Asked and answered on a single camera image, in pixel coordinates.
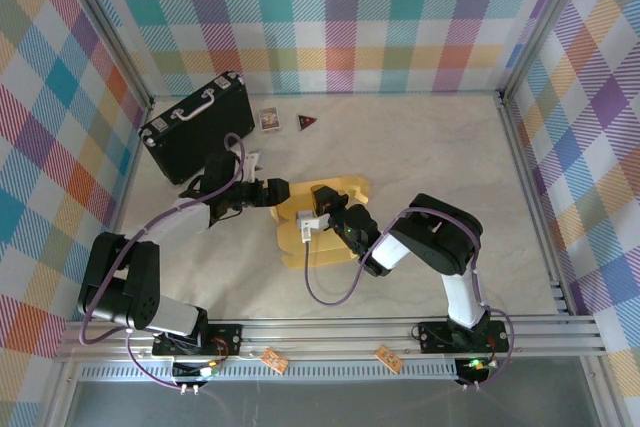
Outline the small card box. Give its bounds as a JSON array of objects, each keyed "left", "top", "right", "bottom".
[{"left": 257, "top": 105, "right": 282, "bottom": 135}]

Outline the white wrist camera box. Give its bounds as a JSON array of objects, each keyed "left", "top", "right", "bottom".
[
  {"left": 296, "top": 210, "right": 333, "bottom": 244},
  {"left": 242, "top": 150, "right": 266, "bottom": 183}
]

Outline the aluminium rail beam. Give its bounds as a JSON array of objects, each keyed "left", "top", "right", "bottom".
[{"left": 54, "top": 315, "right": 609, "bottom": 363}]

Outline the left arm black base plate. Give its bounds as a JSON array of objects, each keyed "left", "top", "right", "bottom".
[{"left": 151, "top": 320, "right": 245, "bottom": 359}]

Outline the yellow paper box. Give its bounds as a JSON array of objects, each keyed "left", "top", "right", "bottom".
[{"left": 269, "top": 175, "right": 374, "bottom": 273}]

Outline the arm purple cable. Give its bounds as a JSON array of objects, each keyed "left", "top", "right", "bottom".
[
  {"left": 303, "top": 204, "right": 516, "bottom": 392},
  {"left": 79, "top": 133, "right": 248, "bottom": 391}
]

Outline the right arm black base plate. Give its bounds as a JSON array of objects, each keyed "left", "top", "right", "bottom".
[{"left": 417, "top": 319, "right": 511, "bottom": 354}]

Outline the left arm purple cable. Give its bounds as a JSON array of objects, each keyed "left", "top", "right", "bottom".
[{"left": 79, "top": 133, "right": 248, "bottom": 391}]

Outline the connector board with wires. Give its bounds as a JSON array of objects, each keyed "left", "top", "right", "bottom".
[
  {"left": 172, "top": 361, "right": 221, "bottom": 396},
  {"left": 454, "top": 356, "right": 501, "bottom": 391}
]

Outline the aluminium frame post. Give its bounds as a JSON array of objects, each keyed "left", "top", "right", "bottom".
[
  {"left": 497, "top": 0, "right": 601, "bottom": 106},
  {"left": 58, "top": 0, "right": 155, "bottom": 109}
]

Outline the aluminium side rail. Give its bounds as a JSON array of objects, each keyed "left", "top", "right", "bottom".
[
  {"left": 497, "top": 91, "right": 576, "bottom": 318},
  {"left": 85, "top": 101, "right": 154, "bottom": 322}
]

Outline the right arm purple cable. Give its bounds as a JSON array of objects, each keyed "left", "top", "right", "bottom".
[{"left": 303, "top": 204, "right": 516, "bottom": 392}]

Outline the orange paper tag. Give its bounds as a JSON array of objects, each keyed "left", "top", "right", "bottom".
[
  {"left": 374, "top": 344, "right": 404, "bottom": 373},
  {"left": 259, "top": 346, "right": 290, "bottom": 374}
]

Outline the perforated metal cable tray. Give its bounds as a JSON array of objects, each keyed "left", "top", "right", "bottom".
[{"left": 74, "top": 364, "right": 466, "bottom": 383}]

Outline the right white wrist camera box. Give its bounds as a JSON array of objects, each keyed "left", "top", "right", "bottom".
[{"left": 296, "top": 210, "right": 333, "bottom": 244}]

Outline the black briefcase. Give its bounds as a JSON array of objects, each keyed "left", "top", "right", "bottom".
[{"left": 138, "top": 70, "right": 256, "bottom": 187}]

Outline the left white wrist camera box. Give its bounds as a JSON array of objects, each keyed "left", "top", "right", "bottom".
[{"left": 242, "top": 150, "right": 266, "bottom": 183}]

